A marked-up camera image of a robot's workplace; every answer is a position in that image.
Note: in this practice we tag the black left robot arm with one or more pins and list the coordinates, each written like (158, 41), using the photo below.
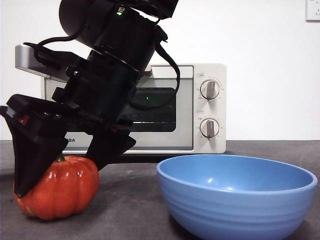
(120, 37)

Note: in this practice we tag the white wall socket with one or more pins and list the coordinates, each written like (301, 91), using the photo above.
(313, 10)

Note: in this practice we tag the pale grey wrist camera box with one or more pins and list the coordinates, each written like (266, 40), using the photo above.
(25, 57)

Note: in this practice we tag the white toaster oven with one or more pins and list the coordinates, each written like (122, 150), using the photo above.
(217, 145)

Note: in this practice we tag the white glass oven door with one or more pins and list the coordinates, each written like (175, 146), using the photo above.
(185, 120)

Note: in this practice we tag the orange pumpkin with green stem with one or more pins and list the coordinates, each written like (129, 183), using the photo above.
(65, 190)

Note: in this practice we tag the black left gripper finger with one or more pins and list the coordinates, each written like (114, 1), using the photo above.
(110, 150)
(27, 155)

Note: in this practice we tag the beige oven knob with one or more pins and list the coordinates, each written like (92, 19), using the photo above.
(210, 89)
(210, 128)

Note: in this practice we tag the blue ribbed bowl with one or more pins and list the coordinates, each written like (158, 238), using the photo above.
(235, 205)

